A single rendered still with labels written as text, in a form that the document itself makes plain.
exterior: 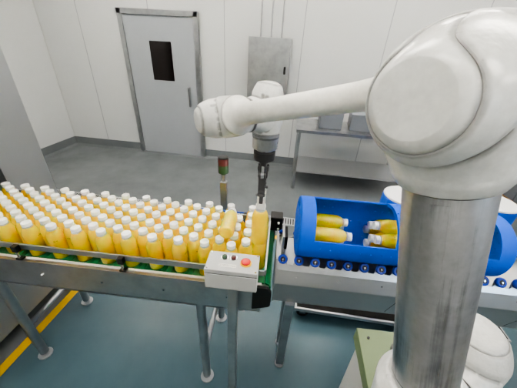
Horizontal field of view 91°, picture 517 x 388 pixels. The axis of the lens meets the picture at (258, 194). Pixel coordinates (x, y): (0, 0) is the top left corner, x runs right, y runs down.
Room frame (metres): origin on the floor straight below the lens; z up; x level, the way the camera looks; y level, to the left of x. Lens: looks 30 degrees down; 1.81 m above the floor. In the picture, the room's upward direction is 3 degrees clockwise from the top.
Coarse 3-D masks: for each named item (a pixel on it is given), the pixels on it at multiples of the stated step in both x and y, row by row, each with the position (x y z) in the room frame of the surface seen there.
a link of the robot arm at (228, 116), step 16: (368, 80) 0.55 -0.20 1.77; (224, 96) 0.71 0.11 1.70; (240, 96) 0.70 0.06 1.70; (288, 96) 0.60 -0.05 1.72; (304, 96) 0.59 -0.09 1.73; (320, 96) 0.57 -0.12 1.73; (336, 96) 0.56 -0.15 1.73; (352, 96) 0.55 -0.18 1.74; (208, 112) 0.66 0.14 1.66; (224, 112) 0.66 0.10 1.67; (240, 112) 0.63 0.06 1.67; (256, 112) 0.61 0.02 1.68; (272, 112) 0.59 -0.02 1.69; (288, 112) 0.59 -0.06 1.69; (304, 112) 0.58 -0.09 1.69; (320, 112) 0.57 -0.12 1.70; (336, 112) 0.57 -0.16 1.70; (352, 112) 0.57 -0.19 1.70; (208, 128) 0.66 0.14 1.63; (224, 128) 0.66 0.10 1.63; (240, 128) 0.66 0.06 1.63
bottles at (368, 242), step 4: (340, 228) 1.04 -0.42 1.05; (364, 228) 1.05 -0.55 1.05; (364, 232) 1.03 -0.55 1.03; (368, 232) 1.03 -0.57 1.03; (372, 232) 1.02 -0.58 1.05; (376, 232) 1.01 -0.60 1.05; (380, 232) 0.97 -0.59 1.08; (368, 236) 0.98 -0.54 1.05; (372, 236) 0.95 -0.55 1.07; (364, 240) 1.00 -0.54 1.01; (368, 240) 0.99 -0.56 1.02; (372, 240) 0.94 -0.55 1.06; (364, 244) 0.99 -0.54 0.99; (368, 244) 0.98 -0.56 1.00; (372, 244) 0.97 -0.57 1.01; (376, 244) 0.94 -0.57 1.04; (388, 248) 0.88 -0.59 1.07
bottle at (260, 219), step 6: (252, 216) 0.82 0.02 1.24; (258, 216) 0.80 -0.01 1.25; (264, 216) 0.80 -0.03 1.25; (252, 222) 0.81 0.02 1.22; (258, 222) 0.80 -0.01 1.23; (264, 222) 0.80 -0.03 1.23; (252, 228) 0.81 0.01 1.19; (258, 228) 0.80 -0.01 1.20; (264, 228) 0.80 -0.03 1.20; (252, 234) 0.81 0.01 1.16; (258, 234) 0.79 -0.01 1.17; (264, 234) 0.80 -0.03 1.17; (252, 240) 0.81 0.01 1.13; (258, 240) 0.79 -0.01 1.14; (264, 240) 0.80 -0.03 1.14
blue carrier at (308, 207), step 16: (304, 208) 0.93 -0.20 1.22; (320, 208) 1.11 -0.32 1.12; (336, 208) 1.10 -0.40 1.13; (352, 208) 1.09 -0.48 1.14; (368, 208) 1.08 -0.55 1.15; (384, 208) 1.07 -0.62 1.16; (400, 208) 0.96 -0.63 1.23; (304, 224) 0.87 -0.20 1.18; (352, 224) 1.09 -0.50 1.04; (496, 224) 0.89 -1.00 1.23; (304, 240) 0.84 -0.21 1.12; (352, 240) 1.03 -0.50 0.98; (496, 240) 0.89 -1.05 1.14; (512, 240) 0.83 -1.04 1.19; (320, 256) 0.85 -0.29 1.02; (336, 256) 0.84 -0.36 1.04; (352, 256) 0.83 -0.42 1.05; (368, 256) 0.82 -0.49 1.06; (384, 256) 0.82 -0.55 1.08; (496, 256) 0.85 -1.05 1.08; (512, 256) 0.79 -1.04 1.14; (496, 272) 0.79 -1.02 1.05
